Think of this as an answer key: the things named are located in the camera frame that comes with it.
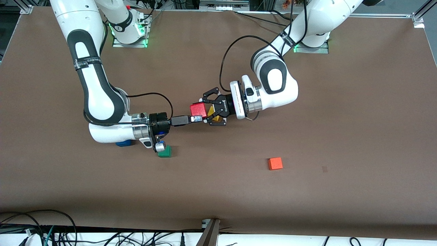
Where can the aluminium frame rail piece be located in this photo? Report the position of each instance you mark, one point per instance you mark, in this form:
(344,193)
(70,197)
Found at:
(223,4)

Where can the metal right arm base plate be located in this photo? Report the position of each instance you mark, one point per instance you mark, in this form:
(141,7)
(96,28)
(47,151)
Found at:
(117,45)

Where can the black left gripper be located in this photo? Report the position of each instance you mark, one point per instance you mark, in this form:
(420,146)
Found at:
(225,106)

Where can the orange cube block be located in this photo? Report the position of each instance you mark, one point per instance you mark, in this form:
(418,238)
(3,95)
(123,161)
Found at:
(275,163)

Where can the yellow cube block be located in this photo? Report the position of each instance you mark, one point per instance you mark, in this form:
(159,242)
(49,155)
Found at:
(215,116)

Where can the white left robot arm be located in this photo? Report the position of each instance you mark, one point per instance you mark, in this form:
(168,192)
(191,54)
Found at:
(276,82)

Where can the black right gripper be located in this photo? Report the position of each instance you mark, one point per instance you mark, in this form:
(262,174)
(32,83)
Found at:
(160,123)

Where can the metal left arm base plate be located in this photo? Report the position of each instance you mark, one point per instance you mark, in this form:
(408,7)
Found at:
(317,50)

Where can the red cube block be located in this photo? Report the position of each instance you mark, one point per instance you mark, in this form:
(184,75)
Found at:
(198,110)

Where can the blue cube block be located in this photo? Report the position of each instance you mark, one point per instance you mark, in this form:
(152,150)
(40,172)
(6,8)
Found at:
(123,143)

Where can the silver corner bracket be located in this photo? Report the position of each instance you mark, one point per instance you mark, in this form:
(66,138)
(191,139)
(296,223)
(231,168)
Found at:
(26,9)
(419,19)

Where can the brown table cover sheet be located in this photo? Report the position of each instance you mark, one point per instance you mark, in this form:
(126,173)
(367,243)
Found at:
(218,194)

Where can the green cube block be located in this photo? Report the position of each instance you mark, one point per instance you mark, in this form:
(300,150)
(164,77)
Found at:
(166,152)

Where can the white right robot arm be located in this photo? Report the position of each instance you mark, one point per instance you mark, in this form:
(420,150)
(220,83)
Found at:
(95,92)

